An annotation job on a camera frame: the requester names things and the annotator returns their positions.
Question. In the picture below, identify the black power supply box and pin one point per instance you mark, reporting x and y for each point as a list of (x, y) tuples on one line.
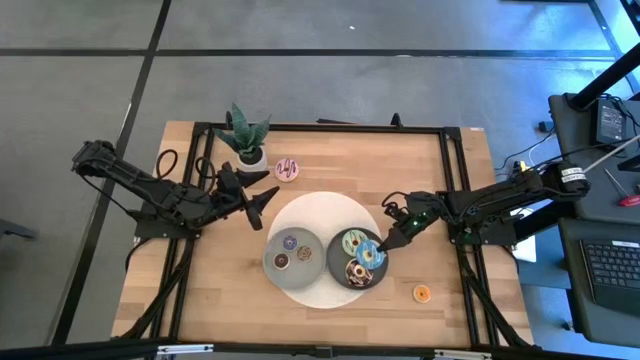
[(611, 122)]

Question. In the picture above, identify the large pink frosted donut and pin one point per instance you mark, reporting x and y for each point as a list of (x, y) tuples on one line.
[(280, 171)]

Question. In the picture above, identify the white plant pot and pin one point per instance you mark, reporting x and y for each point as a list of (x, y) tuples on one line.
[(252, 164)]

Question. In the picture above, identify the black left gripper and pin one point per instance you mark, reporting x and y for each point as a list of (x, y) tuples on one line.
[(230, 192)]

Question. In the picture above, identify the large blue frosted donut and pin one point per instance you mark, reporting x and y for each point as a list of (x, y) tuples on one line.
[(377, 257)]

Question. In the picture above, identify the white round woven placemat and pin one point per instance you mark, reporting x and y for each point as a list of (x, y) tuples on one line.
[(325, 210)]

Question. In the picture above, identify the black diagonal pole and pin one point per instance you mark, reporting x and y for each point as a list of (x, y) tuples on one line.
[(605, 80)]

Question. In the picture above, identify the light grey round plate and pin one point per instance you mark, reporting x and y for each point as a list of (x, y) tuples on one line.
[(295, 277)]

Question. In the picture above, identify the dark grey side desk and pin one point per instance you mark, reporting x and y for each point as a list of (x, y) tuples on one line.
[(580, 150)]

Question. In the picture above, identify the dark grey round plate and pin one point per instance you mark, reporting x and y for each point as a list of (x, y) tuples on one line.
[(336, 265)]

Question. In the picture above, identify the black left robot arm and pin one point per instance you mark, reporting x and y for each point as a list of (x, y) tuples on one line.
[(150, 192)]

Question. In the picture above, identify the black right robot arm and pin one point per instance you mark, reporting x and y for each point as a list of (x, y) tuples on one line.
[(500, 200)]

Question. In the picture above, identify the yellow plug connector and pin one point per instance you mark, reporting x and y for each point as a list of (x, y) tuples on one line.
[(522, 167)]

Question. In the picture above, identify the grey chair leg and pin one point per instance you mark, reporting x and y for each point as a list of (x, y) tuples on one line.
[(15, 230)]

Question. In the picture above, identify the small dark chocolate donut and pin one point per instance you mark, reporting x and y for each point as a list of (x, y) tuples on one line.
[(276, 257)]

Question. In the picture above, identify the black aluminium table frame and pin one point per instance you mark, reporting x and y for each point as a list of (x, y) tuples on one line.
[(325, 128)]

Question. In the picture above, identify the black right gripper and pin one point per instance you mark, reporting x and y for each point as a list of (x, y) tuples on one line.
[(417, 212)]

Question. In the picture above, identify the green snake plant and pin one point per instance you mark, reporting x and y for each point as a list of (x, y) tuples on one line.
[(244, 132)]

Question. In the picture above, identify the black rig crossbar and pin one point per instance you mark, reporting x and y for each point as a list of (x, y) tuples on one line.
[(75, 350)]

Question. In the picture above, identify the large green frosted donut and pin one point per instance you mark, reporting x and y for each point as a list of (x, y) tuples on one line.
[(347, 240)]

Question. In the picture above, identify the white paper sheet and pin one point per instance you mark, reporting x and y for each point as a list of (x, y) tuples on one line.
[(526, 250)]

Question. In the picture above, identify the large chocolate sprinkled donut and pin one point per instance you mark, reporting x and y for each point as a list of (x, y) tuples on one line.
[(351, 277)]

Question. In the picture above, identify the small purple frosted donut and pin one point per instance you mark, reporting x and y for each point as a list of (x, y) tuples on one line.
[(286, 240)]

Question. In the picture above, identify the pale yellow round donut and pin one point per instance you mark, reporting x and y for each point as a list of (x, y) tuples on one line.
[(300, 250)]

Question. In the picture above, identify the small orange frosted donut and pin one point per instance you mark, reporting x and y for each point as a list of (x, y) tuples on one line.
[(417, 290)]

